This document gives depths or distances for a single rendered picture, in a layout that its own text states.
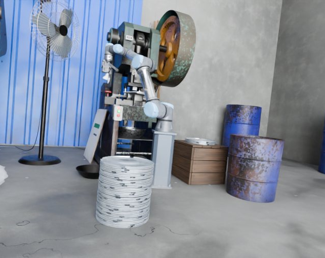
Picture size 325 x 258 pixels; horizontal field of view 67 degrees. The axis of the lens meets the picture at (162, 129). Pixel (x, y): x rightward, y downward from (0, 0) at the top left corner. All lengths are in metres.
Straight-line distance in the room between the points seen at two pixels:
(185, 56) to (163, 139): 1.00
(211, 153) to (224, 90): 2.67
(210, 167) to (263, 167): 0.50
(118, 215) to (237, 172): 1.05
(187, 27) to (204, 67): 1.97
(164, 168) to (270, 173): 0.80
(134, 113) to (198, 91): 2.17
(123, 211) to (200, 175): 1.09
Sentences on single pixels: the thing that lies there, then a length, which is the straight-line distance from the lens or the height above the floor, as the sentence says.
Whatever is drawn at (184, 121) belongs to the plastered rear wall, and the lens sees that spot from 4.31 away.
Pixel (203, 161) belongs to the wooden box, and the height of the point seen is 0.21.
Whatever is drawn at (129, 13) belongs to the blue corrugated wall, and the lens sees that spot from 4.10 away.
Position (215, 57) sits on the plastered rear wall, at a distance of 4.72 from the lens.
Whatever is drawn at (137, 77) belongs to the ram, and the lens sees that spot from 2.63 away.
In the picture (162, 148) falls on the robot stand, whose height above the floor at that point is 0.32.
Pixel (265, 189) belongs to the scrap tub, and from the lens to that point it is 2.04.
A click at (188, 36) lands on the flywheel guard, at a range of 2.62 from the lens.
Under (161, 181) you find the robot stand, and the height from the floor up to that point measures 0.05.
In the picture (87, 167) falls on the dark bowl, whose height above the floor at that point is 0.05.
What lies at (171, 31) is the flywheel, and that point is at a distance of 2.97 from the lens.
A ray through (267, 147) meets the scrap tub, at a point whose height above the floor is 0.42.
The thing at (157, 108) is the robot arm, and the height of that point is 0.63.
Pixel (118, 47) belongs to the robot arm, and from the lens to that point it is 2.35.
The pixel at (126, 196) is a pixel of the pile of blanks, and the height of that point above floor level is 0.16.
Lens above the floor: 0.57
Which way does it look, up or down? 3 degrees down
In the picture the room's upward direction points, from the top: 6 degrees clockwise
